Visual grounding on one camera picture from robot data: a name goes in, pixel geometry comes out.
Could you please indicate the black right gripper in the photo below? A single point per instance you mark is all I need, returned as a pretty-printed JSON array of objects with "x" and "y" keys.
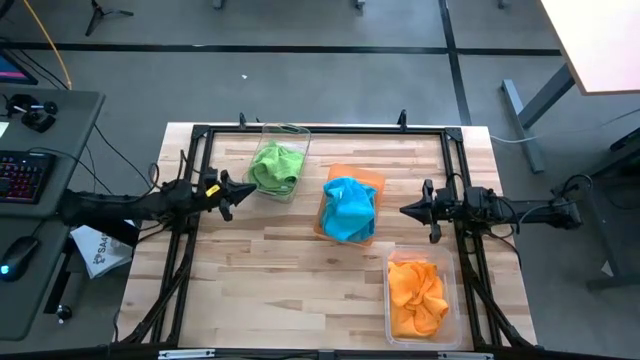
[{"x": 447, "y": 207}]

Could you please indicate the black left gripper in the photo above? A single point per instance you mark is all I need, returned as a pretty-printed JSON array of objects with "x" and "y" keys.
[{"x": 215, "y": 200}]

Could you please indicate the blue microfiber towel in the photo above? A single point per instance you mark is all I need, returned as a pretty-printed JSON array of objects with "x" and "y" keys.
[{"x": 350, "y": 215}]

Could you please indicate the small clear plastic basket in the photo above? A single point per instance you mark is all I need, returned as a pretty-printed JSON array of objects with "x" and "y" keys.
[{"x": 292, "y": 132}]

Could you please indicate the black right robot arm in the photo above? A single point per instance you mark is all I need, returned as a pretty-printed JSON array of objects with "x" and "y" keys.
[{"x": 530, "y": 210}]

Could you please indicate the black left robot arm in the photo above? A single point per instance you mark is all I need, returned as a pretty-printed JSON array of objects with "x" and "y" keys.
[{"x": 125, "y": 205}]

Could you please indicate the yellow tape label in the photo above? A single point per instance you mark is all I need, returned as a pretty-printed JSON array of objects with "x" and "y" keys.
[{"x": 213, "y": 190}]

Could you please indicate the orange plastic basket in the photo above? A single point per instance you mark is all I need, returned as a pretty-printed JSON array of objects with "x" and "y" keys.
[{"x": 357, "y": 172}]

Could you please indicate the large clear plastic basket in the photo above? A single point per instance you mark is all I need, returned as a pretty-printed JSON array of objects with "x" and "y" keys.
[{"x": 454, "y": 320}]

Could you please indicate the black desk support bar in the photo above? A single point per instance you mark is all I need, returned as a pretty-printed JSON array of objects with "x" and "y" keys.
[{"x": 122, "y": 236}]

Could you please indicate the white paper sheet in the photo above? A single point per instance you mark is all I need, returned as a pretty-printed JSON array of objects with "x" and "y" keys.
[{"x": 100, "y": 255}]

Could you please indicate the grey table leg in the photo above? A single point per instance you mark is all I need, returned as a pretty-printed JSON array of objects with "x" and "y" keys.
[{"x": 542, "y": 102}]

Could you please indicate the grey desk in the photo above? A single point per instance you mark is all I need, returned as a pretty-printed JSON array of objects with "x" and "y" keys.
[{"x": 75, "y": 125}]

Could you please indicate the chair caster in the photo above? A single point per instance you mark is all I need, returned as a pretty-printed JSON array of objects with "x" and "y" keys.
[
  {"x": 218, "y": 3},
  {"x": 359, "y": 3},
  {"x": 502, "y": 3}
]

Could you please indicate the black equipment stand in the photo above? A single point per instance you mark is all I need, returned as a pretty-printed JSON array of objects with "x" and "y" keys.
[{"x": 620, "y": 225}]

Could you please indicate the black desk leg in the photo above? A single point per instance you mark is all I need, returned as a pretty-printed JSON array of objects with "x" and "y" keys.
[{"x": 57, "y": 285}]

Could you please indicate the black round knob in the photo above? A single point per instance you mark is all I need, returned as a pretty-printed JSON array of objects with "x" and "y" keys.
[{"x": 64, "y": 313}]

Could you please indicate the backlit black keyboard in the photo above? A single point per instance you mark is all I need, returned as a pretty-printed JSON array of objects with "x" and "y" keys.
[{"x": 25, "y": 177}]

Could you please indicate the black computer mouse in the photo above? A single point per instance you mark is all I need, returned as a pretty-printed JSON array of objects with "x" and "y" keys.
[{"x": 20, "y": 255}]

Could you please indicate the black tripod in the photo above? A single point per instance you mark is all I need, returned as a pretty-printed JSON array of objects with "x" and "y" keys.
[{"x": 98, "y": 11}]

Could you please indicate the white paper note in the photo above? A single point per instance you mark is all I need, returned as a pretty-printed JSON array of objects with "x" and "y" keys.
[{"x": 3, "y": 129}]

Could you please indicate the white table top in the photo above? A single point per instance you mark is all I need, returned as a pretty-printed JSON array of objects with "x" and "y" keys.
[{"x": 600, "y": 45}]

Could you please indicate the computer monitor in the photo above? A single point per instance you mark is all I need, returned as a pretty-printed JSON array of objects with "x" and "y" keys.
[{"x": 12, "y": 70}]

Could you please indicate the black frame clamp knob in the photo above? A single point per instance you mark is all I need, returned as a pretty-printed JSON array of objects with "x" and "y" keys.
[
  {"x": 402, "y": 118},
  {"x": 242, "y": 121}
]

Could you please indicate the black aluminium table frame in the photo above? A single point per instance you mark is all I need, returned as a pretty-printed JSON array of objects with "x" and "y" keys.
[{"x": 350, "y": 131}]

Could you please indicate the long silver edge bracket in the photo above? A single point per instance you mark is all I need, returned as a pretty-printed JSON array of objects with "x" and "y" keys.
[
  {"x": 465, "y": 356},
  {"x": 185, "y": 354}
]

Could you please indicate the short silver edge bracket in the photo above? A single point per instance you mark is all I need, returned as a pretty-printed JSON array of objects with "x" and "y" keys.
[{"x": 327, "y": 355}]

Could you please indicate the black clamp mount gadget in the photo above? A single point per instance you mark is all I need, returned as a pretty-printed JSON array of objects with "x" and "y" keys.
[{"x": 37, "y": 120}]

